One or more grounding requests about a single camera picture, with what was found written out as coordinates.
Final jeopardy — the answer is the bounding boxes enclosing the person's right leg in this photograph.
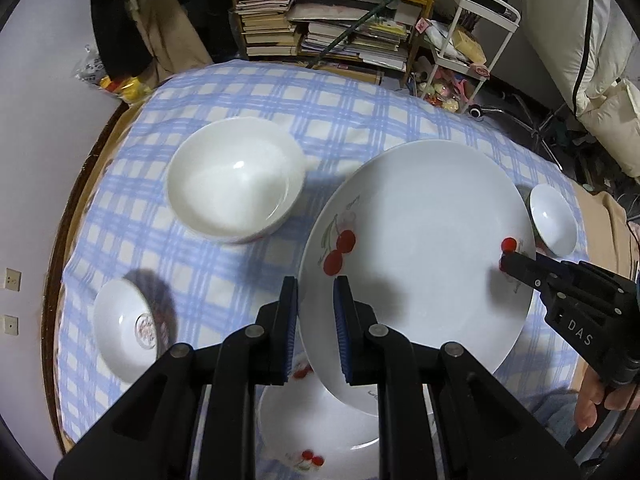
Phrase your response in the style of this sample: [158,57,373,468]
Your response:
[519,386,582,457]

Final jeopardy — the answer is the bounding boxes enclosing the yellow paper package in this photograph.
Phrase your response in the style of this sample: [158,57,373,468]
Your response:
[449,29,487,64]

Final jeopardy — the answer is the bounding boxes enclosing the stack of old books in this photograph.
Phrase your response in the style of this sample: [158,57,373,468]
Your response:
[234,0,302,59]

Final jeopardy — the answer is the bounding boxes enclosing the small red bowl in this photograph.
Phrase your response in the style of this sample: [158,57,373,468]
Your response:
[528,183,580,261]

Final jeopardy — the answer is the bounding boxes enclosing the large white bowl orange label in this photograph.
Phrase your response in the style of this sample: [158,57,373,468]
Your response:
[165,117,307,245]

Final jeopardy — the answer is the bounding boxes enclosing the black tripod stand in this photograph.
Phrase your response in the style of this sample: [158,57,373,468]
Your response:
[479,94,602,197]

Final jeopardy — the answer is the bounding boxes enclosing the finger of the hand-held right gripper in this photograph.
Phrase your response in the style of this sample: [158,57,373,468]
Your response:
[499,251,640,307]

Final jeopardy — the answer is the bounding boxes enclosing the grey cable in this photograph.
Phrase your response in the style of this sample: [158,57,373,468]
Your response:
[574,409,637,462]

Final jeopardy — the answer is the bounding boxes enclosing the cream recliner chair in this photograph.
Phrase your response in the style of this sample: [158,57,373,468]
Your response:
[520,0,640,179]

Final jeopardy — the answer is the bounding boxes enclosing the blue plaid tablecloth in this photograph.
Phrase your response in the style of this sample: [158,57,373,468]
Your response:
[54,59,597,480]

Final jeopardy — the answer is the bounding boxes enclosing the dark long pole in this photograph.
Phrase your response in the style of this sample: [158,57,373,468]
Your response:
[306,0,452,69]

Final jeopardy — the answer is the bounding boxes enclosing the pile of books and magazines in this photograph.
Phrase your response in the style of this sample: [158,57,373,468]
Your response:
[287,1,414,72]

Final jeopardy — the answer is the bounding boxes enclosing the wooden table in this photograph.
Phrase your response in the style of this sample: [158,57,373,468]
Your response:
[41,101,152,457]

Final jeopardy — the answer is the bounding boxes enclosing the person's right hand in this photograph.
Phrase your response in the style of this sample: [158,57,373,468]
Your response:
[573,364,640,434]

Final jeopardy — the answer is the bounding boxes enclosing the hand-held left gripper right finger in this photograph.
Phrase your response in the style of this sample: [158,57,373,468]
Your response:
[333,275,584,480]

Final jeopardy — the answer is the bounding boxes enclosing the yellow wooden shelf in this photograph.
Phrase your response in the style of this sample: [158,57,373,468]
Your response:
[222,0,444,89]

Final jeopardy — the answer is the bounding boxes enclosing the beige blanket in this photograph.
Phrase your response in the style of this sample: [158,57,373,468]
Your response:
[569,179,640,282]

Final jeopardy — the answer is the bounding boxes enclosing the small patterned white bowl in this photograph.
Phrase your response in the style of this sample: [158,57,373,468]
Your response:
[93,278,179,386]

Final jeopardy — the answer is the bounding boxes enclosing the black hanging pants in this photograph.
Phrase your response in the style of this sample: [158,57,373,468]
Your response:
[89,0,157,80]

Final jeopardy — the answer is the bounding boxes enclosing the plastic bag with yellow contents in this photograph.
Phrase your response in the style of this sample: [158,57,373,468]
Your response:
[74,41,154,107]

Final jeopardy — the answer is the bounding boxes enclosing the colourful small toys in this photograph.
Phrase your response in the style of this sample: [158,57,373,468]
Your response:
[414,66,482,117]

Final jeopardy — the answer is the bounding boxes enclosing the white cherry print plate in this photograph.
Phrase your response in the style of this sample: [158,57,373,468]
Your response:
[298,138,540,417]
[257,355,384,477]

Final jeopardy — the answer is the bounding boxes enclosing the beige hanging garment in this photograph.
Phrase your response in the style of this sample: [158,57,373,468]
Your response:
[125,0,217,82]

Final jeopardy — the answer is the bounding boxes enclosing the white trolley cart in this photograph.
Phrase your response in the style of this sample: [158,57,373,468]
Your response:
[409,0,522,112]

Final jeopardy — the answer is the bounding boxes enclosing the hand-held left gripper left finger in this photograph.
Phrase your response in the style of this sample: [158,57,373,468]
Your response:
[52,276,301,480]

